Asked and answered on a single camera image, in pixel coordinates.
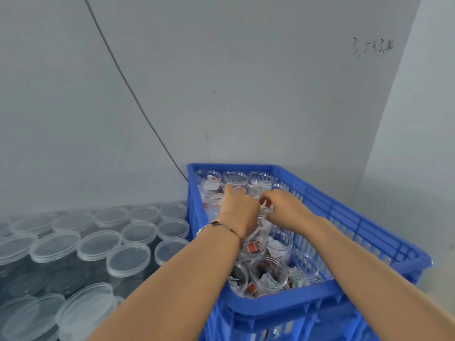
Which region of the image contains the clear jar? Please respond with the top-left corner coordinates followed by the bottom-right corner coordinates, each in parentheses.
top-left (252, 198), bottom-right (274, 221)

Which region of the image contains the person's right forearm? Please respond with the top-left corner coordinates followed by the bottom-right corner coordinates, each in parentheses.
top-left (299, 216), bottom-right (455, 341)

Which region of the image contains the thin beaded bracelet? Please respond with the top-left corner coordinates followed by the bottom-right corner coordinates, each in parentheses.
top-left (198, 219), bottom-right (243, 242)

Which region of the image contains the person's left forearm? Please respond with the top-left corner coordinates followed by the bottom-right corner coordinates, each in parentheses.
top-left (89, 224), bottom-right (243, 341)

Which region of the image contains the black cable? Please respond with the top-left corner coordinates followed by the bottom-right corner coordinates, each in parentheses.
top-left (83, 0), bottom-right (189, 182)

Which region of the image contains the person's right hand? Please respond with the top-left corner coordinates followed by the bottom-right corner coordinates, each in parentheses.
top-left (259, 188), bottom-right (317, 235)

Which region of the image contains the blue slatted crate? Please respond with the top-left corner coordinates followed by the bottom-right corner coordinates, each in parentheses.
top-left (186, 163), bottom-right (433, 341)

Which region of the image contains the group of lidded jars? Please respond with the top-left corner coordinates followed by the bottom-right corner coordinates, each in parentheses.
top-left (0, 202), bottom-right (191, 341)

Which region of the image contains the person's left hand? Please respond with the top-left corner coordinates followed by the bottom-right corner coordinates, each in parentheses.
top-left (213, 182), bottom-right (260, 240)

